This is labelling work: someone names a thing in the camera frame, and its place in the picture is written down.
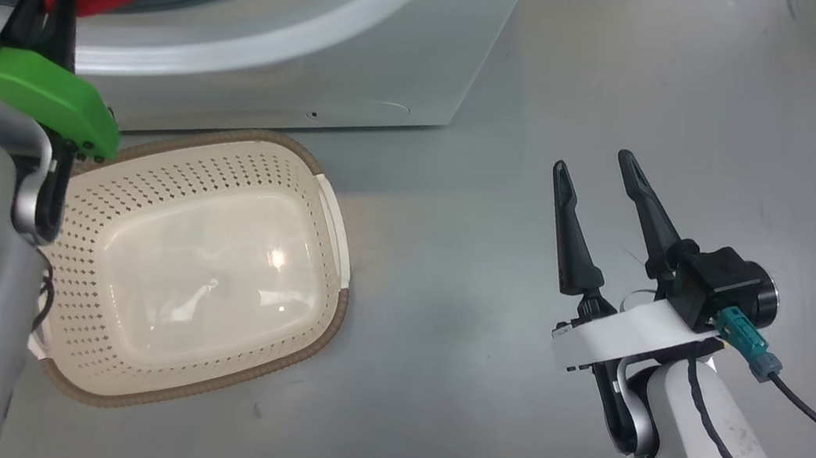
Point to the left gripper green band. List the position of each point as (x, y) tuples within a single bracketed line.
[(40, 90)]

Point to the round filter cover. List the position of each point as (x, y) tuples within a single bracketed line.
[(360, 114)]

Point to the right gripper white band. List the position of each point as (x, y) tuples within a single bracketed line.
[(630, 337)]

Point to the white washing machine body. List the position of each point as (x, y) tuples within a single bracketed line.
[(282, 47)]

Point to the cream perforated laundry basket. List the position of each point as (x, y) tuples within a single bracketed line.
[(213, 274)]

